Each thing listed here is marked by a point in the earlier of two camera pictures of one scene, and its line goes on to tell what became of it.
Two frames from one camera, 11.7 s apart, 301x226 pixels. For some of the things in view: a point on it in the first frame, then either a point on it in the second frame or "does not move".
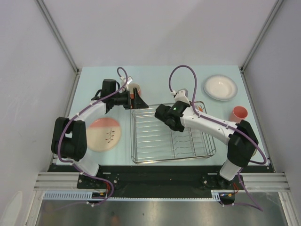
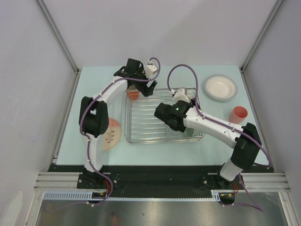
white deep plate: [220, 87] does not move
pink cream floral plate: [103, 134] does not move
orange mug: [131, 86] does not move
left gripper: [137, 102] → [146, 91]
